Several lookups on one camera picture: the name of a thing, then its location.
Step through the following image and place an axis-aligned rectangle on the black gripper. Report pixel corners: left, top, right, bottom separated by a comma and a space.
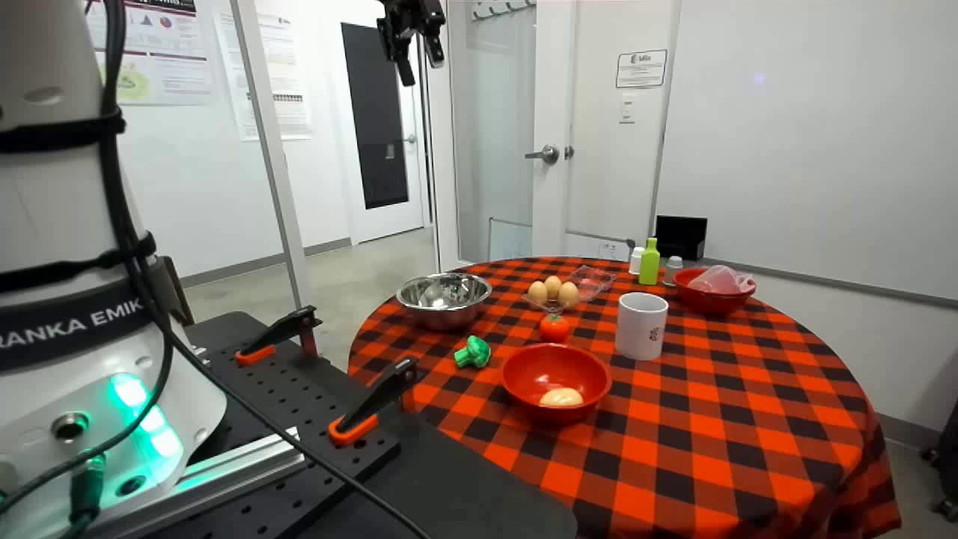
375, 0, 448, 89

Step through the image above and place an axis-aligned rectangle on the yellow toy egg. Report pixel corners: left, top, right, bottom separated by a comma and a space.
537, 383, 586, 410

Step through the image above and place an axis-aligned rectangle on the steel bowl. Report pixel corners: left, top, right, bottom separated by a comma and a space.
393, 271, 493, 332

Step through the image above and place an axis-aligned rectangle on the orange bowl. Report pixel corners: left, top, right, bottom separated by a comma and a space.
498, 342, 614, 432

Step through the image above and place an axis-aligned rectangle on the pink object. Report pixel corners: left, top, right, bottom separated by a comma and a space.
686, 265, 758, 297

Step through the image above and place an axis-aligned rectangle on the red bowl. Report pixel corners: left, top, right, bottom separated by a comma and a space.
670, 268, 760, 320

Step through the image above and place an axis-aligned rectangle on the white door with dark window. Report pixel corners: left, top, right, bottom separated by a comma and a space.
326, 0, 429, 248

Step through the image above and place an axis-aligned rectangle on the grey stand pole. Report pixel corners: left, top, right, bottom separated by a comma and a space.
417, 47, 448, 276

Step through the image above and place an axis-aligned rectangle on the frosted glass panel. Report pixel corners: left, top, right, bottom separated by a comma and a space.
448, 0, 538, 265

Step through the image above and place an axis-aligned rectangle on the white door sign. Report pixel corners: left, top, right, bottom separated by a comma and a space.
614, 44, 670, 94

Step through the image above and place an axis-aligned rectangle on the black orange bar clamp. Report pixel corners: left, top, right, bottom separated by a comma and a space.
234, 302, 326, 372
326, 357, 423, 449

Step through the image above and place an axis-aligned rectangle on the red toy tomato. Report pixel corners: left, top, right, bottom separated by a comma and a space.
537, 309, 577, 344

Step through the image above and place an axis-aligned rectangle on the green bottle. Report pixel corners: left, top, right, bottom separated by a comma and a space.
637, 236, 665, 287

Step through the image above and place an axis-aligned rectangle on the black box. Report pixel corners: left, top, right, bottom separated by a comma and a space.
652, 212, 709, 265

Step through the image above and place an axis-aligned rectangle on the white mug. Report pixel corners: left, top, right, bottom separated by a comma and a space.
614, 290, 670, 363

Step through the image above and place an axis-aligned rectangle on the white whiteboard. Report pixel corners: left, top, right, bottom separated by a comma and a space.
652, 0, 958, 302

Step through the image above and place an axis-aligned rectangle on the orange black checkered tablecloth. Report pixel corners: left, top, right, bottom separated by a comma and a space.
345, 254, 905, 539

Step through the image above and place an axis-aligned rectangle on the black chair base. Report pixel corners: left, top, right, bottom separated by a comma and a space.
918, 398, 958, 525

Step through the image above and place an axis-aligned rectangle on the white text wall poster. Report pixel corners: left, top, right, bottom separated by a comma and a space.
213, 0, 314, 143

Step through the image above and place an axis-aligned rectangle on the white slanted post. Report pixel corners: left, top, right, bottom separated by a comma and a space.
231, 0, 311, 311

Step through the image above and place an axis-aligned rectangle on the white door with handle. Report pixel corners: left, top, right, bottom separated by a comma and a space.
529, 0, 683, 265

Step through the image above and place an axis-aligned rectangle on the colourful wall poster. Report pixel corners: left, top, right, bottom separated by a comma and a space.
85, 0, 218, 109

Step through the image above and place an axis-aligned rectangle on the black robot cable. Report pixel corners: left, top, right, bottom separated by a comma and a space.
92, 0, 438, 539

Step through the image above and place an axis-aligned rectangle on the black perforated mount plate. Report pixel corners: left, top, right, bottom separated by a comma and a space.
86, 309, 580, 539

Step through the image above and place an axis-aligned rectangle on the silver aluminium rail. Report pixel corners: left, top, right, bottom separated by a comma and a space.
92, 426, 309, 539

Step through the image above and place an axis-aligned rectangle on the green cable plug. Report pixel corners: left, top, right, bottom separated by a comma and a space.
68, 452, 111, 527

